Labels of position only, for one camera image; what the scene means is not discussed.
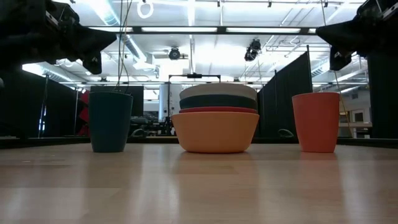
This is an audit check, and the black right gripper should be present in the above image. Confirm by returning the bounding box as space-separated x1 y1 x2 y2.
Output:
316 0 398 72

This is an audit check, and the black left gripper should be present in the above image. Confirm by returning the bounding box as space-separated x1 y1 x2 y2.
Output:
27 0 118 75

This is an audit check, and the dark blue cup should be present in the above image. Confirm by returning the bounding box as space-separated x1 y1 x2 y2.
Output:
88 91 134 153

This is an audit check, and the orange cup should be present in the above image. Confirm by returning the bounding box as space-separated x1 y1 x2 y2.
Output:
292 91 340 154

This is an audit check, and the white bowl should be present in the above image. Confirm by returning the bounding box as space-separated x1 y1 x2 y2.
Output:
179 82 258 101

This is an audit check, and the dark blue bowl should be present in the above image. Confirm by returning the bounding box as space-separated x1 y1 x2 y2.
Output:
179 94 258 110

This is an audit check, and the red bowl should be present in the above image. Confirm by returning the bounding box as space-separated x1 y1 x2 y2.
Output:
178 106 258 114

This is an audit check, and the orange bowl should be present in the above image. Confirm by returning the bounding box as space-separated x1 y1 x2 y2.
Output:
171 111 260 154

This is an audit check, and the white desk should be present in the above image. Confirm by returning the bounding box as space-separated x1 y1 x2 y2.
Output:
338 121 373 138

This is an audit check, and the black ceiling spot lamp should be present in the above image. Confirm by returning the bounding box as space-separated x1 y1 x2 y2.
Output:
168 46 182 61
244 39 262 62

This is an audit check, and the black partition panel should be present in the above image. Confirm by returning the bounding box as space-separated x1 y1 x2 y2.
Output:
257 45 313 139

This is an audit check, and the white cylinder tank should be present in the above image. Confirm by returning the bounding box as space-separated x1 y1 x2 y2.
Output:
158 83 183 123

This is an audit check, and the black curtain partition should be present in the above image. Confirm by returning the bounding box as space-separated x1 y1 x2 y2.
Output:
0 70 78 139

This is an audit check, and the hanging black cable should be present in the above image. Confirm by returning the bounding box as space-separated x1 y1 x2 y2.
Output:
115 0 133 94

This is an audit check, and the silver ceiling duct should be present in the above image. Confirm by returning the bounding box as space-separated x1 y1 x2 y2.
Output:
21 62 75 83

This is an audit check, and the large black partition wall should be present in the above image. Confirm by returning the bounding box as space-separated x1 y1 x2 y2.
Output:
366 52 398 139

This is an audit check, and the white cable ring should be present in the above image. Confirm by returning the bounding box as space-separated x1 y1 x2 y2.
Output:
137 0 155 19

